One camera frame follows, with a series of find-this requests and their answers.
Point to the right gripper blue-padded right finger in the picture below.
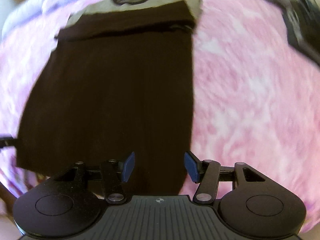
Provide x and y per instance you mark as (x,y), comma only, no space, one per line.
(204,173)

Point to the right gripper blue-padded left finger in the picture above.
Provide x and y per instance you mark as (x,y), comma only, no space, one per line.
(114,174)

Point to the dark brown and grey t-shirt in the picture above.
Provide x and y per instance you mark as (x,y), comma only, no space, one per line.
(119,81)

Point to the pink rose floral blanket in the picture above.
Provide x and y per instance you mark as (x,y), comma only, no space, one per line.
(256,98)

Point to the stack of folded dark clothes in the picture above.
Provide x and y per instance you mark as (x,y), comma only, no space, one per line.
(302,23)

